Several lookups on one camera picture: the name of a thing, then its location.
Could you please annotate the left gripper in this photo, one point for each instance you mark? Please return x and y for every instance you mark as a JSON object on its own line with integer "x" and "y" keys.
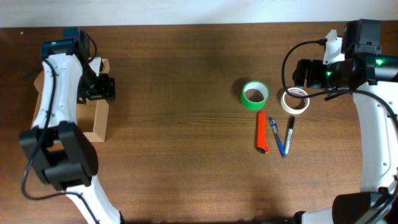
{"x": 106, "y": 89}

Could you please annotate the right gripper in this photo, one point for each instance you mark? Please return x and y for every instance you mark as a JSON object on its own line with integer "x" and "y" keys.
{"x": 314, "y": 66}

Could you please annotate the beige masking tape roll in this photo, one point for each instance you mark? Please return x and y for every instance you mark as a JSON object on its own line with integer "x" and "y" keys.
{"x": 294, "y": 105}

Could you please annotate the green tape roll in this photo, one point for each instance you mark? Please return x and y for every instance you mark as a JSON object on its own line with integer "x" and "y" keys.
{"x": 254, "y": 95}

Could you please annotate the orange utility knife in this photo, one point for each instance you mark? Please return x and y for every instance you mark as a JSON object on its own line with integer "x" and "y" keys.
{"x": 261, "y": 141}

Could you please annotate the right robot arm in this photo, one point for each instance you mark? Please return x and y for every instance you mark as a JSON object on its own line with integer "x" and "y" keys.
{"x": 354, "y": 64}

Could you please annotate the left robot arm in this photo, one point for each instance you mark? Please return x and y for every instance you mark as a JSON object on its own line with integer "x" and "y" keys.
{"x": 61, "y": 159}

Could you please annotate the black and white marker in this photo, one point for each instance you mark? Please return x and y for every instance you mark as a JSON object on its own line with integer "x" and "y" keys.
{"x": 289, "y": 134}

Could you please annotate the blue ballpoint pen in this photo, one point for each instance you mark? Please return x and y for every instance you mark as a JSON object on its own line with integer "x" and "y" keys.
{"x": 277, "y": 138}

